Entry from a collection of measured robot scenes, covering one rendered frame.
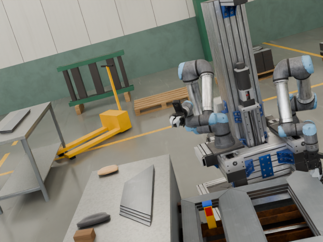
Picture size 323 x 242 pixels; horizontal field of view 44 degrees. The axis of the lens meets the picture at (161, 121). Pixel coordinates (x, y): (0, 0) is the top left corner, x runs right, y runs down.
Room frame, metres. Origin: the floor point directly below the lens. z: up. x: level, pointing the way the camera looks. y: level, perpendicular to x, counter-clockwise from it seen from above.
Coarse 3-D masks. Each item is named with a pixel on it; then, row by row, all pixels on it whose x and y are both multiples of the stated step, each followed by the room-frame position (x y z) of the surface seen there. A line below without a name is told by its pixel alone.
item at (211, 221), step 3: (204, 207) 2.17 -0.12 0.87; (204, 210) 2.16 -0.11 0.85; (210, 216) 2.16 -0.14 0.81; (213, 216) 2.16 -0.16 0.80; (207, 219) 2.16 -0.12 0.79; (210, 219) 2.16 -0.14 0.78; (213, 219) 2.16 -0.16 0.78; (207, 222) 2.17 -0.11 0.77; (210, 222) 2.16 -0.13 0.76; (213, 222) 2.16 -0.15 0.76; (210, 225) 2.16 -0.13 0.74; (213, 225) 2.16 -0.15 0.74; (210, 228) 2.16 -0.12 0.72
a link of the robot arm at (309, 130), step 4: (308, 124) 2.17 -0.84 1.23; (312, 124) 2.15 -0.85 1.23; (304, 128) 2.14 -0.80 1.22; (308, 128) 2.13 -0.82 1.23; (312, 128) 2.12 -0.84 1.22; (304, 132) 2.14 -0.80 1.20; (308, 132) 2.12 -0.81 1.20; (312, 132) 2.12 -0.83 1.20; (316, 132) 2.13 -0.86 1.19; (304, 136) 2.15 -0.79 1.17; (308, 136) 2.12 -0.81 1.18; (312, 136) 2.12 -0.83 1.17; (316, 136) 2.13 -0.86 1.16; (304, 140) 2.16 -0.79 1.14; (308, 140) 2.13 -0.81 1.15; (312, 140) 2.12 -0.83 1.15; (316, 140) 2.12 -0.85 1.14; (308, 144) 2.13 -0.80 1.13; (312, 144) 2.12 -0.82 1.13
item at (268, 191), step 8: (288, 184) 2.19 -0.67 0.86; (248, 192) 2.22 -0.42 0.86; (256, 192) 2.22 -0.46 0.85; (264, 192) 2.21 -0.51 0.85; (272, 192) 2.20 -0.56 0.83; (280, 192) 2.19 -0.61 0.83; (288, 192) 2.16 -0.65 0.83; (216, 200) 2.24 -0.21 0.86; (296, 200) 2.02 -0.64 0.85; (200, 208) 2.24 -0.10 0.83; (256, 216) 1.97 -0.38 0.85; (304, 216) 1.88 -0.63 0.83; (200, 224) 2.08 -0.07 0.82; (224, 224) 1.97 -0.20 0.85; (312, 224) 1.76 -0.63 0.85; (200, 232) 1.98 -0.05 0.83; (224, 232) 1.92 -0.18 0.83; (312, 232) 1.74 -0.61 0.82; (320, 232) 1.66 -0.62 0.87; (200, 240) 1.88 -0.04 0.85
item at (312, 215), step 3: (318, 210) 1.84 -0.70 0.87; (321, 210) 1.84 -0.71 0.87; (309, 213) 1.84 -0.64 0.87; (312, 213) 1.83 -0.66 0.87; (315, 213) 1.82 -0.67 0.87; (318, 213) 1.82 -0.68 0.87; (321, 213) 1.81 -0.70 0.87; (309, 216) 1.81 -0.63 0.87; (312, 216) 1.81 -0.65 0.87; (315, 216) 1.80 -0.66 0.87; (318, 216) 1.79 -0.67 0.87; (321, 216) 1.79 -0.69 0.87; (312, 219) 1.78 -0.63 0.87; (315, 219) 1.77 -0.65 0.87; (318, 219) 1.77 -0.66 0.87
